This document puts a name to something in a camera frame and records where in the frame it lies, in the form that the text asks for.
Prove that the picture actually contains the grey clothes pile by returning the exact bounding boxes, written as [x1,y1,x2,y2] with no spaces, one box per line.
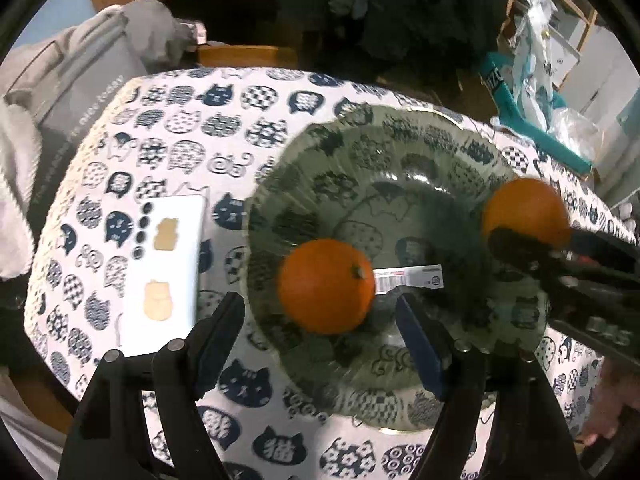
[1,0,206,281]

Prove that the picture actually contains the grey storage bag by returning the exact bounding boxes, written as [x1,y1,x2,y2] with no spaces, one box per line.
[4,29,149,231]

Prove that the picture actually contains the green glass bowl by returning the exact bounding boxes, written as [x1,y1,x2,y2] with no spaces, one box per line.
[243,105,548,431]

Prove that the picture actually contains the white printed rice bag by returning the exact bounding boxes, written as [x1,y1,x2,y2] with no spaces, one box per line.
[511,0,556,132]

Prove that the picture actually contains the clear plastic bag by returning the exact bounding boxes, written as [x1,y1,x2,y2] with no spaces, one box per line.
[549,107,603,162]

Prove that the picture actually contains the white sticker card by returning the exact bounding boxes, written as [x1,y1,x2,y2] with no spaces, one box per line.
[117,195,206,356]

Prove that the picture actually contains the black hanging coat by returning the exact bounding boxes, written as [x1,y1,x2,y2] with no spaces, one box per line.
[278,0,508,86]

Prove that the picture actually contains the cat pattern tablecloth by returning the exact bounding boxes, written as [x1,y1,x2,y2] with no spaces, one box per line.
[25,67,631,479]

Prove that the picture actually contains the right hand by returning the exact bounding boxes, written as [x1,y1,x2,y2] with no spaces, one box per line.
[580,360,640,446]

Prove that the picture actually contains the teal cardboard box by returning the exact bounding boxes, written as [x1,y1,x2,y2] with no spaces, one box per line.
[476,52,594,176]

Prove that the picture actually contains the bamboo shelf rack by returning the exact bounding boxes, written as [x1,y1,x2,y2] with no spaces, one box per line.
[506,0,598,90]

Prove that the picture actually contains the small mandarin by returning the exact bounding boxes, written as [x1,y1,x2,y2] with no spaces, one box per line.
[277,238,375,336]
[482,178,570,248]

